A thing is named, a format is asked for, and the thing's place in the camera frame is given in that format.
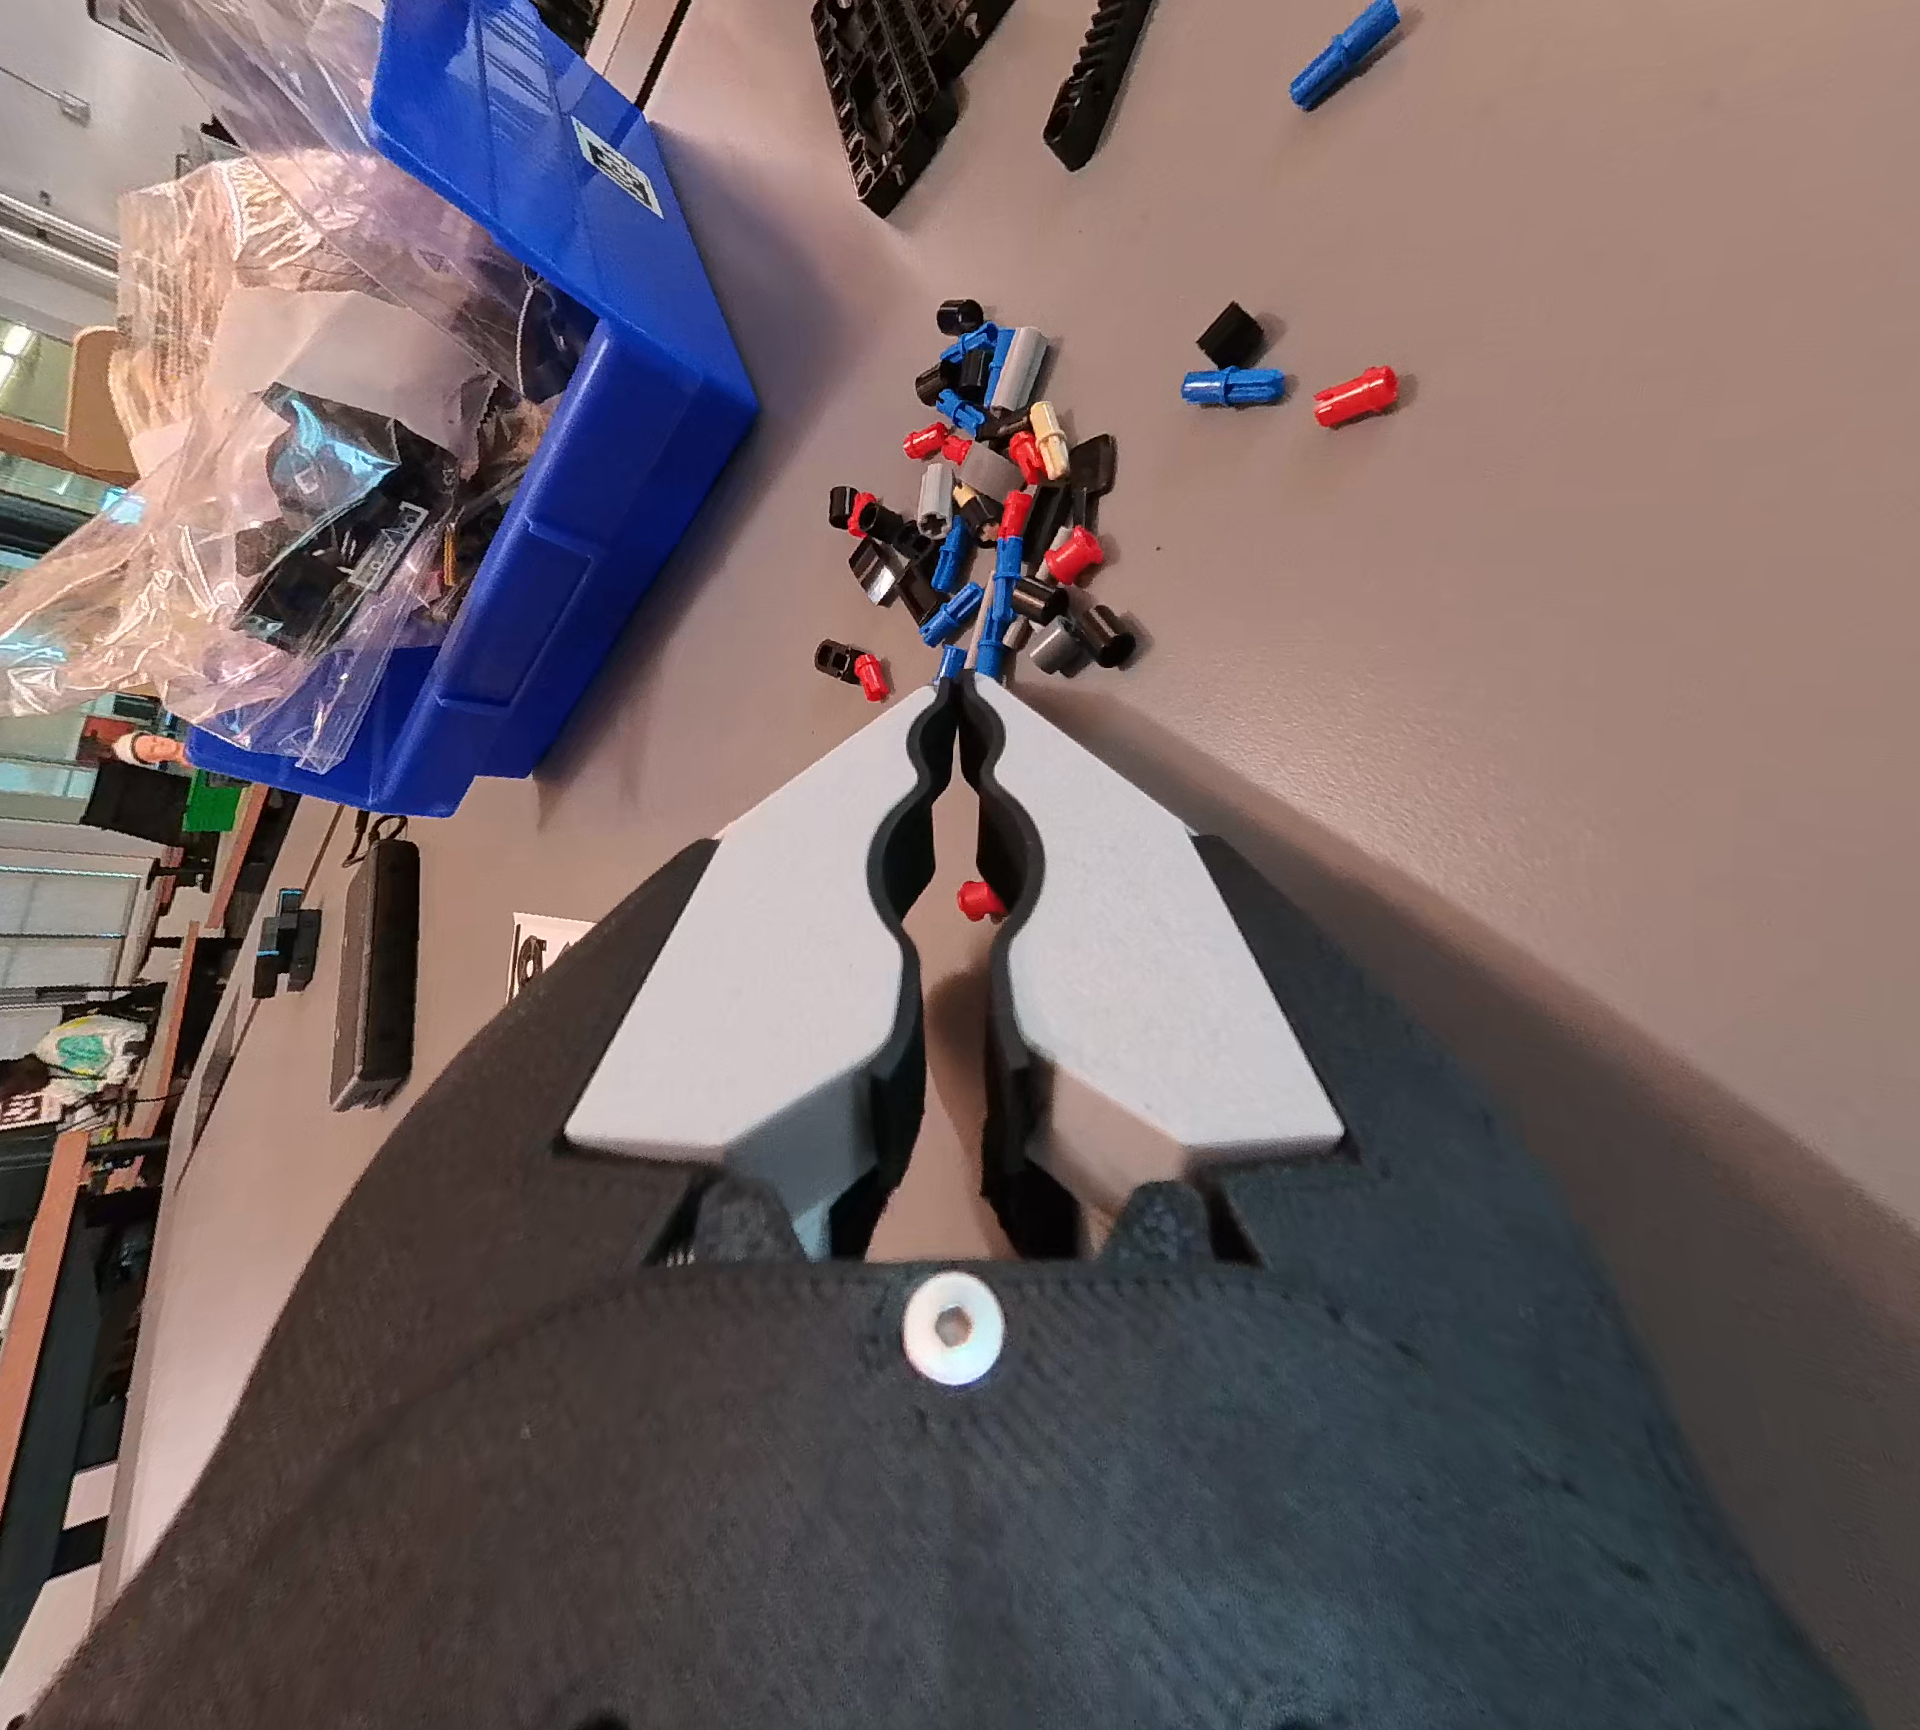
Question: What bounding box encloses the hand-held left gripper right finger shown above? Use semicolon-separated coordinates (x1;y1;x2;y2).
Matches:
960;683;1350;1263

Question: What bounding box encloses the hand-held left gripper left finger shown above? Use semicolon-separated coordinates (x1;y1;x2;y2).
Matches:
563;684;960;1263

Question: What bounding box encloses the pile of small lego pins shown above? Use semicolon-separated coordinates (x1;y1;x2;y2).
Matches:
827;297;1142;698

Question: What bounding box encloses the long blue lego pin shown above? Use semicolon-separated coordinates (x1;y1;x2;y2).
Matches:
1290;0;1404;111

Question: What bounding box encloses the black lego gear rack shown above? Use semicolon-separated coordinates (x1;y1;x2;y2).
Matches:
1042;0;1199;175

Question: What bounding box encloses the printed paper sheet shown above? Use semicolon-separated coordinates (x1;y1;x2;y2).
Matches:
512;912;596;1003

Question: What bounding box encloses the black power brick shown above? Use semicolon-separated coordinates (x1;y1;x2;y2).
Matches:
332;816;424;1112

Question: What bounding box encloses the clear plastic bag of parts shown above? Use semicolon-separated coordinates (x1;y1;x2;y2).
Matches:
0;148;603;771

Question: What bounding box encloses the cardboard box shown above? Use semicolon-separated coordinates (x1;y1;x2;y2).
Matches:
68;329;152;477

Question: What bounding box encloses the blue plastic bin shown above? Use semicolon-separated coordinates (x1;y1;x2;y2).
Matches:
182;0;757;813

